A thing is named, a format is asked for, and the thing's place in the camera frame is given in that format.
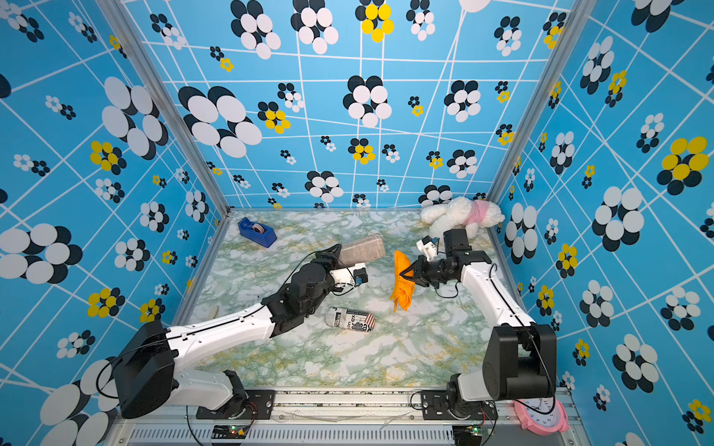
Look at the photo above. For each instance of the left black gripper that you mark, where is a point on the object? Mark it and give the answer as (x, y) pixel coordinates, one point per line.
(328, 260)

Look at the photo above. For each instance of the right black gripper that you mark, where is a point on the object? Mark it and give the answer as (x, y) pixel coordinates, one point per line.
(421, 274)

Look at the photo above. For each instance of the orange cloth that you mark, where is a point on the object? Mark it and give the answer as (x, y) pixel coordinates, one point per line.
(403, 292)

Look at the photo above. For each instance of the newspaper print eyeglass case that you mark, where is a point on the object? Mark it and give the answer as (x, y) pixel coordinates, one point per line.
(346, 319)

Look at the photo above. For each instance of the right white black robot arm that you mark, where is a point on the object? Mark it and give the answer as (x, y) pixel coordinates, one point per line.
(520, 360)

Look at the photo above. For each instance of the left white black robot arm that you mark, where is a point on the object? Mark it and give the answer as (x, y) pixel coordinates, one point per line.
(155, 369)

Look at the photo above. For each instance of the blue tape dispenser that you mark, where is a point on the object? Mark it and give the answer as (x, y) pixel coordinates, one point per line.
(258, 233)

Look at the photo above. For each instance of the white plush toy pink shirt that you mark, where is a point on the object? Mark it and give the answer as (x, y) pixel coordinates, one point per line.
(461, 213)

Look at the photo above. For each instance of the right circuit board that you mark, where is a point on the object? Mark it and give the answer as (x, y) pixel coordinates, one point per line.
(467, 435)

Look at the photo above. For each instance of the circuit board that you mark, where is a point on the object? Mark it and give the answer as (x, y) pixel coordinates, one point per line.
(467, 435)
(230, 432)

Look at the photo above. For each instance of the left circuit board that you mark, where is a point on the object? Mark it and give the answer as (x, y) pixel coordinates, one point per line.
(230, 432)

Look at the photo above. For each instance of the pink alarm clock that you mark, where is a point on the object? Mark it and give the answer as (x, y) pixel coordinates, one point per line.
(542, 417)

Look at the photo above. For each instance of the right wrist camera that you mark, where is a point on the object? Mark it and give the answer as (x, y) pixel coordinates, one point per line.
(428, 247)

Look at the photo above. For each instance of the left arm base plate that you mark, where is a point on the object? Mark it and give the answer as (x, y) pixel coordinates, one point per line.
(249, 405)

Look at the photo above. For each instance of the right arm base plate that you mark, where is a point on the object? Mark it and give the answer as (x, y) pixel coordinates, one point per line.
(435, 405)

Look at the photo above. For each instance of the aluminium front rail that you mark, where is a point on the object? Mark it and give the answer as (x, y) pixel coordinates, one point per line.
(340, 416)

